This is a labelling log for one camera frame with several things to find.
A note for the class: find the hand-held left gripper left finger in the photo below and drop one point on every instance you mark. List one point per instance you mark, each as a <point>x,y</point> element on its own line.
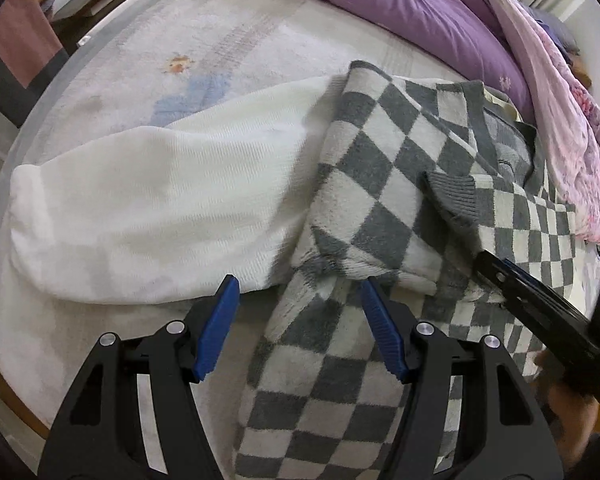
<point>217,330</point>

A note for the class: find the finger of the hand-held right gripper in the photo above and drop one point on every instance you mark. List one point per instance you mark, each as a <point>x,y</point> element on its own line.
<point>535,285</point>
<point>540,317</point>

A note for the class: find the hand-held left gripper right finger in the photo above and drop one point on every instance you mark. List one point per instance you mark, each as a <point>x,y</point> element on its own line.
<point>380,325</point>

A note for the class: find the white button jacket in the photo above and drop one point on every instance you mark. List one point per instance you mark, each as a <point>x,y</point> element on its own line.
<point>155,200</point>

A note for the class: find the grey white checkered sweater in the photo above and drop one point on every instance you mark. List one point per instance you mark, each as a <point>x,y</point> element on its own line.
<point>370,170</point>

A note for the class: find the person's right hand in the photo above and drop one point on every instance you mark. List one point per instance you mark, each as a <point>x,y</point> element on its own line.
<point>570,415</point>

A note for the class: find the wooden bed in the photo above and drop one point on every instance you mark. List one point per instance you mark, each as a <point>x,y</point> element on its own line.
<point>20,410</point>

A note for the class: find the brown furniture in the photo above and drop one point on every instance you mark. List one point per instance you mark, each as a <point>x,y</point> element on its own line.
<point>585,77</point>

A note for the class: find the bed with pale sheet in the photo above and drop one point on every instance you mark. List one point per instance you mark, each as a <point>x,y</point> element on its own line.
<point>180,25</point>

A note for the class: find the purple floral quilt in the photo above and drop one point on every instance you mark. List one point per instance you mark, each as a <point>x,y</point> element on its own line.
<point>380,0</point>

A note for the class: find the pink towel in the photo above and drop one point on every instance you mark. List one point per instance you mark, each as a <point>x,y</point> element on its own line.
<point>20,40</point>

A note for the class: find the dark cabinet with white drawers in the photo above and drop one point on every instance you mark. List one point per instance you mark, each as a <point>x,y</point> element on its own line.
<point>87,2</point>

